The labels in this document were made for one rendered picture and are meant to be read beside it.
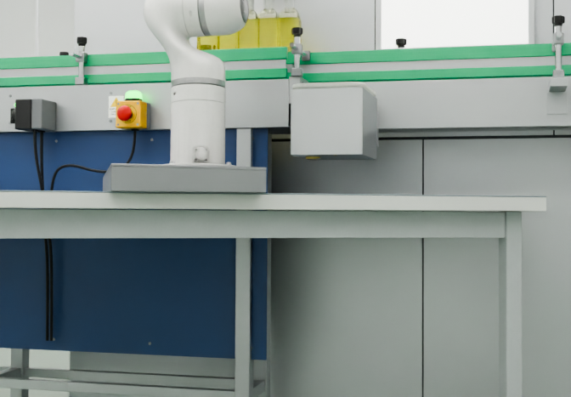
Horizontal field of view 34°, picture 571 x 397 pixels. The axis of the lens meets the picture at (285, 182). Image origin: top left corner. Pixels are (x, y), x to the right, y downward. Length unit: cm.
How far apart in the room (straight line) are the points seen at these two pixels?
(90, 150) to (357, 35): 80
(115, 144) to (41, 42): 393
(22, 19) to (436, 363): 453
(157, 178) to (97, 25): 111
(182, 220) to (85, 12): 113
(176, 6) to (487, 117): 84
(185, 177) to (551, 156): 110
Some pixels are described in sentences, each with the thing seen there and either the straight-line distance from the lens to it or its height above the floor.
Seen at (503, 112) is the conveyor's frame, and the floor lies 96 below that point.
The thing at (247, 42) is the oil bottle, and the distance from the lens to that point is 255.
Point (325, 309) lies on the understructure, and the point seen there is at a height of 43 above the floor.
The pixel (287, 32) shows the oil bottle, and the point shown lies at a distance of 253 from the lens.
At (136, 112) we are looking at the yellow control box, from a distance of 242.
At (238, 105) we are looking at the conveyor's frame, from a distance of 240.
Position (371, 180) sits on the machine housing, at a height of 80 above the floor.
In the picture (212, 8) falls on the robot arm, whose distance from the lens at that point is 204.
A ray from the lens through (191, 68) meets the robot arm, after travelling 202.
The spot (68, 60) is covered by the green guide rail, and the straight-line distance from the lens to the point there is 262.
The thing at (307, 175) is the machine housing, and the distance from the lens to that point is 265.
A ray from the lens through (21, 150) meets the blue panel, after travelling 266.
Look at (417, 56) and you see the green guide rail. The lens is 244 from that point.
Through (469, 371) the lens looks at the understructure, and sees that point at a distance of 262.
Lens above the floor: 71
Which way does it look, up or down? 2 degrees up
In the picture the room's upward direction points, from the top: straight up
